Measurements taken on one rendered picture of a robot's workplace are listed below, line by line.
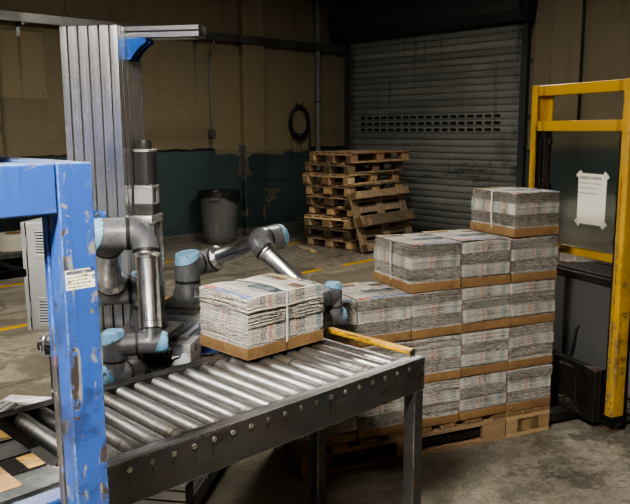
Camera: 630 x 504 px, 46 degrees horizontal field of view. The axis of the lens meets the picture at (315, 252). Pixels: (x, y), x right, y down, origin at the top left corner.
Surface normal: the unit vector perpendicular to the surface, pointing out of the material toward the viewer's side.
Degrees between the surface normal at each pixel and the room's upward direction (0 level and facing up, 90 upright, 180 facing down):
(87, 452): 91
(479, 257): 90
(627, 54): 90
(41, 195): 90
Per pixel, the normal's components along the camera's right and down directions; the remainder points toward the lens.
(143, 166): -0.16, 0.16
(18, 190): 0.69, 0.11
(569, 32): -0.72, 0.12
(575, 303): -0.92, 0.07
